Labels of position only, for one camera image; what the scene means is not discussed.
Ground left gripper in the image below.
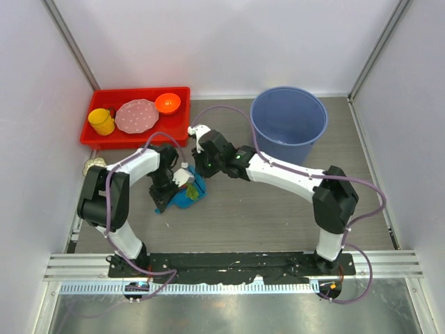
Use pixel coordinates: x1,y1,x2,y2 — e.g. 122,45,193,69
149,170,183,212

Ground blue dustpan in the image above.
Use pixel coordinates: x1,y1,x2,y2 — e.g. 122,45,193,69
155,163,207,214

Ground blue plastic bucket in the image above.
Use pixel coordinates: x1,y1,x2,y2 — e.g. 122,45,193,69
250,86,328,166

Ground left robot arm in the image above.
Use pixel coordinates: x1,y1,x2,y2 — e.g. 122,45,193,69
77,143,185,278

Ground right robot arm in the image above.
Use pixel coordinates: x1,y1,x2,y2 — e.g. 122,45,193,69
188,125,359,275

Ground green paper scrap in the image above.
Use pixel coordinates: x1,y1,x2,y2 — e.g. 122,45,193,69
186,184,200,201

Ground small floral bowl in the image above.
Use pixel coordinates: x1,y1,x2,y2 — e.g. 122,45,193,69
82,157,107,177

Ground orange bowl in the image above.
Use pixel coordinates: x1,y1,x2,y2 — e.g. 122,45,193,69
155,93,181,116

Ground pink polka dot plate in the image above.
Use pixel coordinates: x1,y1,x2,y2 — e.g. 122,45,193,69
114,99,159,134

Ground red plastic tray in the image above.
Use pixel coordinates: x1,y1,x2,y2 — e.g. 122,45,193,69
80,86,191,150

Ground yellow mug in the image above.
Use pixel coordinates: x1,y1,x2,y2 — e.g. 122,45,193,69
88,108,115,136

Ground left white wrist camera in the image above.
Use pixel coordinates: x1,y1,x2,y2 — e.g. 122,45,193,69
172,168,195,188

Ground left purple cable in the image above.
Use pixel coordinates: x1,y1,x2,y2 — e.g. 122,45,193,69
104,132,191,301

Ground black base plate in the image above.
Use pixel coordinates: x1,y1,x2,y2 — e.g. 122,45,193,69
107,250,357,286

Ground white slotted cable duct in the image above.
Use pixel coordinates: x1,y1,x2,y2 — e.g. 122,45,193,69
59,278,319,296

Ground aluminium front rail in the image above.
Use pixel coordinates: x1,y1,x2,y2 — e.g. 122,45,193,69
43,250,423,282

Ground left aluminium corner post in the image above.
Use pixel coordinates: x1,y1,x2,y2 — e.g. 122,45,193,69
41,0,100,91

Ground aluminium corner post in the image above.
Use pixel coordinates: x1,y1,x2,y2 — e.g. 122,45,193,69
41,0,100,91
348,0,412,102

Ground right aluminium corner post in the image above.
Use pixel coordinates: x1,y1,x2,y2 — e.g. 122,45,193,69
348,0,412,102

